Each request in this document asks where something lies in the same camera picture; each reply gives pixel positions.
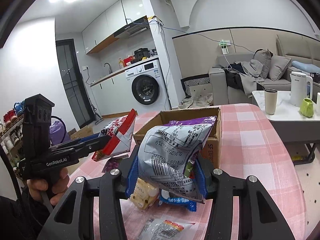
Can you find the grey fabric sofa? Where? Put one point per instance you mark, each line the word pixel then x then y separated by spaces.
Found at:
pixel 297 48

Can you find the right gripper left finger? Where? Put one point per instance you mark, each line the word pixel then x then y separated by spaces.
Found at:
pixel 72 218

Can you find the purple snack pack on table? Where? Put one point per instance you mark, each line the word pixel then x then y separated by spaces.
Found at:
pixel 113 162

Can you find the beige cracker snack pack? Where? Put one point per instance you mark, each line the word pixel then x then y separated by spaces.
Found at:
pixel 144 195

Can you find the white lower kitchen cabinets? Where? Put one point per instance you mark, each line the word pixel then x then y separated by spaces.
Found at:
pixel 113 95

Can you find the black glass door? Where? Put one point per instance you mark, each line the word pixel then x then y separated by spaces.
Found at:
pixel 73 82

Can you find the blue oreo snack pack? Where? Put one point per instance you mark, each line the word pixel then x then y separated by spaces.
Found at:
pixel 165 197

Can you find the white upper kitchen cabinets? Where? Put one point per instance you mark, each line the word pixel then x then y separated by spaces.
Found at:
pixel 99 34

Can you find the white front-load washing machine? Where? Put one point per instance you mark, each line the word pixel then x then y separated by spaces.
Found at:
pixel 148 88

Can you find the kitchen faucet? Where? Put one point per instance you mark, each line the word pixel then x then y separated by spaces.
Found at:
pixel 107 65

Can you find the clear red snack packet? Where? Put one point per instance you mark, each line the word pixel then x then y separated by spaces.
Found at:
pixel 159 229

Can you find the clothes pile on sofa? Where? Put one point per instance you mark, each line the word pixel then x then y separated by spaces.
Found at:
pixel 245 76

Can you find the yellow oil bottle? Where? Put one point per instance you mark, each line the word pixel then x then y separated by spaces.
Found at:
pixel 121 63

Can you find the cardboard box on floor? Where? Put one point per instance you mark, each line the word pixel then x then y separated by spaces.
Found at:
pixel 84 132

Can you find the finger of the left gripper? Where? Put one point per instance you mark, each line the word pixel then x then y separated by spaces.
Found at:
pixel 83 150
pixel 91 139

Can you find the pink checkered tablecloth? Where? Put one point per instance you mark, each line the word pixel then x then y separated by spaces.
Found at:
pixel 249 146

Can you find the red container on counter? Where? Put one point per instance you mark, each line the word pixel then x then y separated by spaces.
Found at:
pixel 129 60

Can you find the grey purple snack bag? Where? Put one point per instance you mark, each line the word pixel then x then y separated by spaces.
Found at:
pixel 158 173

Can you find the white electric kettle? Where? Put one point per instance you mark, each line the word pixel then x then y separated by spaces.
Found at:
pixel 301 88

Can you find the white power strip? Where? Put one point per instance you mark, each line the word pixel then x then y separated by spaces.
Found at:
pixel 223 44

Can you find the white marble coffee table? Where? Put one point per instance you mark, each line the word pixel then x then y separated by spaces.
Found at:
pixel 290 125

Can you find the red white snack bag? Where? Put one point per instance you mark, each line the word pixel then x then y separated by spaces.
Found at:
pixel 121 131

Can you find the grey sofa cushion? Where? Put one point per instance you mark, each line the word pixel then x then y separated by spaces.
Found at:
pixel 264 57
pixel 279 65

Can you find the brown cardboard SF box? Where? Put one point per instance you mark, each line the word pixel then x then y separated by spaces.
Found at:
pixel 180 136

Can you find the beige tumbler cup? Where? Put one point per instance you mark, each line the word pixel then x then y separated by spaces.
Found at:
pixel 270 101

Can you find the range hood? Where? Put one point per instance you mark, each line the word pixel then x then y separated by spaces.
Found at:
pixel 133 28

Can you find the white kitchen cabinets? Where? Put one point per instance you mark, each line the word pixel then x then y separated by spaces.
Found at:
pixel 113 95
pixel 99 34

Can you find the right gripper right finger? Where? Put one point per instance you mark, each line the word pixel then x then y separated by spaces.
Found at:
pixel 259 216

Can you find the shoe rack with shoes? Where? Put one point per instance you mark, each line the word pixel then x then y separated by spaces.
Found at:
pixel 12 136

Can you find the person's left hand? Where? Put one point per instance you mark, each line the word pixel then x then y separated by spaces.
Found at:
pixel 37 186

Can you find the light blue folded blanket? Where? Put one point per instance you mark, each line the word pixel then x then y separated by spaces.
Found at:
pixel 309 68

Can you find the green ceramic mug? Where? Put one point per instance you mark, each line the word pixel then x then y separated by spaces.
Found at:
pixel 306 108

